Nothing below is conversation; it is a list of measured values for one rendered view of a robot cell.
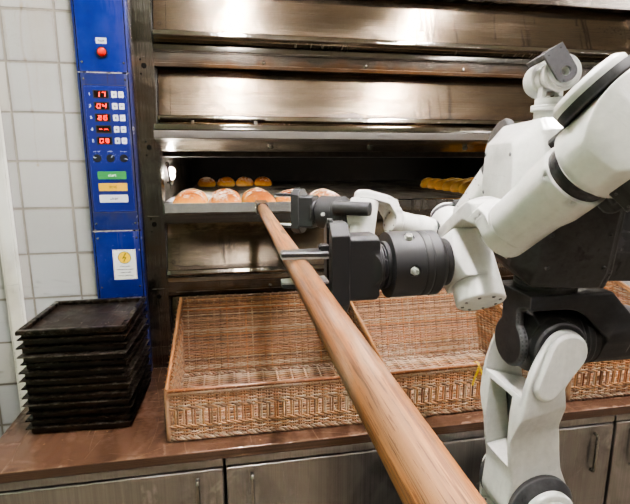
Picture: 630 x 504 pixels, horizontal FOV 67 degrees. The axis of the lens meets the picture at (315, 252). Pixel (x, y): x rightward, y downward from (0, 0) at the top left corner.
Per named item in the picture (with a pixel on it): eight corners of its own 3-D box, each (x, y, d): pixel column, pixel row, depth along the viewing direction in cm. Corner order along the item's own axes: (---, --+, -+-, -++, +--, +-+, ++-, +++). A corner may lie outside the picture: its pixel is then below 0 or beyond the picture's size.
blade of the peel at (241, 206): (350, 209, 145) (350, 200, 145) (164, 213, 136) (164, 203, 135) (327, 199, 180) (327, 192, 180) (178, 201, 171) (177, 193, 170)
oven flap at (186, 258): (168, 277, 167) (167, 222, 170) (608, 257, 199) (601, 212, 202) (166, 275, 163) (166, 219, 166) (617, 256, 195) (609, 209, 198)
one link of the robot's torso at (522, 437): (527, 487, 115) (546, 303, 106) (578, 545, 98) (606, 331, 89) (468, 494, 112) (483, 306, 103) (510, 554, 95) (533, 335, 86)
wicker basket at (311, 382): (181, 367, 173) (177, 295, 168) (332, 356, 183) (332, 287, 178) (163, 445, 126) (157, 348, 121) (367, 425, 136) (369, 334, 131)
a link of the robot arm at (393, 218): (350, 192, 124) (393, 203, 129) (345, 225, 122) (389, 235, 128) (362, 187, 118) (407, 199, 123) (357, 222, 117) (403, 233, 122)
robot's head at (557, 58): (570, 82, 89) (549, 47, 88) (592, 75, 81) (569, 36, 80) (540, 102, 90) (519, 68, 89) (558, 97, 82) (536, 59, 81)
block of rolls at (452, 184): (417, 187, 257) (417, 177, 256) (497, 186, 266) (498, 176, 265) (473, 195, 199) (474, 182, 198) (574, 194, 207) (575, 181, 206)
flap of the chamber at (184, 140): (153, 138, 144) (162, 151, 164) (654, 141, 176) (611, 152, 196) (153, 129, 144) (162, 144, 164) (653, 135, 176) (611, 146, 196)
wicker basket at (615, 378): (484, 344, 195) (489, 279, 189) (604, 335, 205) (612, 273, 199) (566, 403, 148) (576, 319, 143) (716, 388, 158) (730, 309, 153)
